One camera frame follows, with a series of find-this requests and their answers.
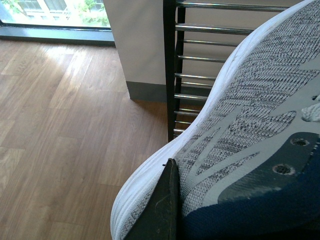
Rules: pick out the black metal shoe rack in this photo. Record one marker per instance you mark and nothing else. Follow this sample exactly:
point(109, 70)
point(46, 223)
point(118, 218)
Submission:
point(174, 28)

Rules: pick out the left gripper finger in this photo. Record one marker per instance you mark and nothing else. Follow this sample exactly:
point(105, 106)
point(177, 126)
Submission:
point(159, 219)

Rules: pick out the left window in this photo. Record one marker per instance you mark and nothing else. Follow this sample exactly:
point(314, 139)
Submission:
point(83, 22)

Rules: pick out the grey knit sneaker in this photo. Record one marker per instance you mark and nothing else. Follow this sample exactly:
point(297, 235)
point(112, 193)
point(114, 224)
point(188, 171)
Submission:
point(249, 164)

